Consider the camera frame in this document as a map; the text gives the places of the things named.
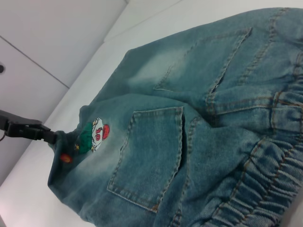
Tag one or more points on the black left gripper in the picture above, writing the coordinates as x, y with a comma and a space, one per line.
14, 120

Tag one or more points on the blue denim shorts basketball print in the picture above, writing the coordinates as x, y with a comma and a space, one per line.
189, 118

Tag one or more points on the dark round wall knob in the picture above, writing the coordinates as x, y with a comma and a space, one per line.
1, 68

